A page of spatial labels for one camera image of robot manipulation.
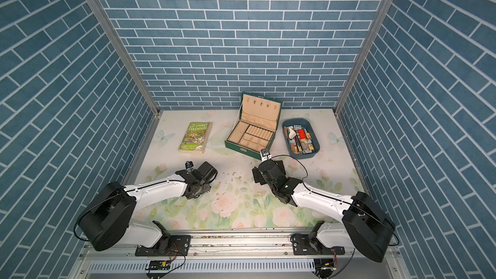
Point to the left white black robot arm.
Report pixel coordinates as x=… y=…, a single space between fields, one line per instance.
x=108 y=219

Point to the white perforated cable duct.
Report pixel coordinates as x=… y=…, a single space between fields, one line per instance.
x=206 y=266

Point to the green treehouse paperback book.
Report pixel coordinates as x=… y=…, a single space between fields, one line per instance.
x=195 y=138

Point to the teal tray of small items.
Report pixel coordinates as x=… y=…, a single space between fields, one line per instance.
x=300 y=138

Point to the green jewelry box beige lining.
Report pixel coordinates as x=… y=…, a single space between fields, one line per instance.
x=256 y=126

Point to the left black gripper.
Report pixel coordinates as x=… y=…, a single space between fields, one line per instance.
x=208 y=186

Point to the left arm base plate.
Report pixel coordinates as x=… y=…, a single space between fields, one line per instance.
x=167 y=245

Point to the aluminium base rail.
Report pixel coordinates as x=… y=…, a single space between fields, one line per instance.
x=214 y=244

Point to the right circuit board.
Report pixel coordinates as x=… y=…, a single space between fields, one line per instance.
x=324 y=264

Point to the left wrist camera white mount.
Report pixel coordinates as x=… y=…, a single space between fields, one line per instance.
x=189 y=166

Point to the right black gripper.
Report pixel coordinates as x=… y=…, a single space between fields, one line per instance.
x=258 y=175

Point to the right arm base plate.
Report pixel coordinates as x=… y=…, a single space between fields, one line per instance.
x=306 y=245

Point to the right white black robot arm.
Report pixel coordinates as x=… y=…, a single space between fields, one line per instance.
x=369 y=229

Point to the left green circuit board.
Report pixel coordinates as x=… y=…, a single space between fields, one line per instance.
x=158 y=265

